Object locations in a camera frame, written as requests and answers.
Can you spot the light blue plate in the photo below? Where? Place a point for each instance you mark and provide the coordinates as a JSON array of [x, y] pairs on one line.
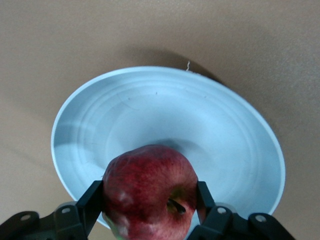
[[175, 112]]

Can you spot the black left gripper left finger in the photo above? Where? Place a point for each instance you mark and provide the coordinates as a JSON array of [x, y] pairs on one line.
[[65, 222]]

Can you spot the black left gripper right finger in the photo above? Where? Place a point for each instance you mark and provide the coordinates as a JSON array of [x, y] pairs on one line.
[[225, 225]]

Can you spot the red apple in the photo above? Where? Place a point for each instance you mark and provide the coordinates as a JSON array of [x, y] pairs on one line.
[[145, 190]]

